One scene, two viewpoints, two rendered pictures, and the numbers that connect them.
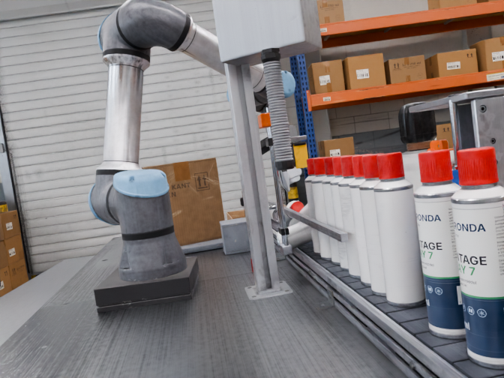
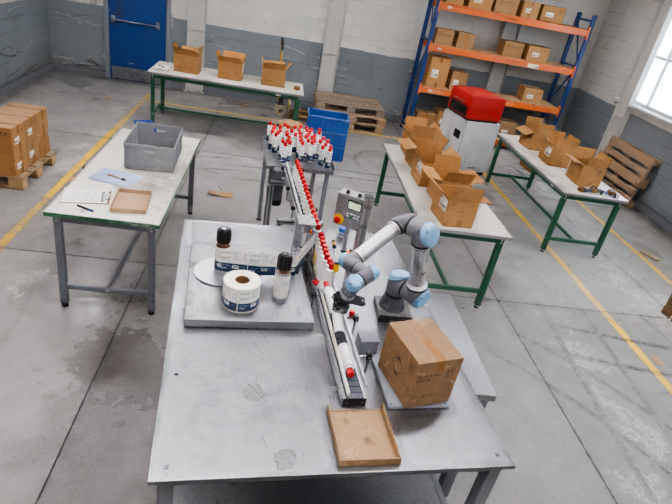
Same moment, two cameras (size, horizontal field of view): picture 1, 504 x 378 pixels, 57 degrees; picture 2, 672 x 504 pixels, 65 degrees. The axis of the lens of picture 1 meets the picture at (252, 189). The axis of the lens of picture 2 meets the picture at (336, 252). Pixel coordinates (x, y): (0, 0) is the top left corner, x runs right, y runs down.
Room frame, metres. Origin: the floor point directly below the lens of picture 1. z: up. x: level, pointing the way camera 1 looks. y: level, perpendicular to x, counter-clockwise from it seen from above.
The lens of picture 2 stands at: (3.55, -0.52, 2.57)
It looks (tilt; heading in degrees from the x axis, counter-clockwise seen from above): 29 degrees down; 171
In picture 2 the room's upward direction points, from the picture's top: 11 degrees clockwise
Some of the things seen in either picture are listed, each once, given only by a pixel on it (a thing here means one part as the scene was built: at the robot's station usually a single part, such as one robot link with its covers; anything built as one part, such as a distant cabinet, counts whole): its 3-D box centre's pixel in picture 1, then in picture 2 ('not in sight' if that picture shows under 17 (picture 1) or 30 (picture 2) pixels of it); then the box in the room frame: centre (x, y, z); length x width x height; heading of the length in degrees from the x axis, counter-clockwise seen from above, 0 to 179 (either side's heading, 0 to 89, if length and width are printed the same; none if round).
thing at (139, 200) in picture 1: (142, 199); (398, 282); (1.04, 0.25, 1.05); 0.13 x 0.12 x 0.14; 38
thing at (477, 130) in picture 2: not in sight; (467, 131); (-4.40, 2.34, 0.61); 0.70 x 0.60 x 1.22; 13
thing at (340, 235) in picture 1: (280, 208); (343, 313); (1.28, -0.07, 0.95); 1.07 x 0.01 x 0.01; 7
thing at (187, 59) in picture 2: not in sight; (187, 57); (-4.63, -1.98, 0.97); 0.47 x 0.41 x 0.37; 177
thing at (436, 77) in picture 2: not in sight; (492, 74); (-6.16, 3.11, 1.26); 2.78 x 0.61 x 2.51; 91
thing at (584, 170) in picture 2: not in sight; (584, 166); (-2.18, 3.05, 0.97); 0.43 x 0.42 x 0.37; 88
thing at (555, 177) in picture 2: not in sight; (543, 190); (-2.81, 3.03, 0.39); 2.20 x 0.80 x 0.78; 1
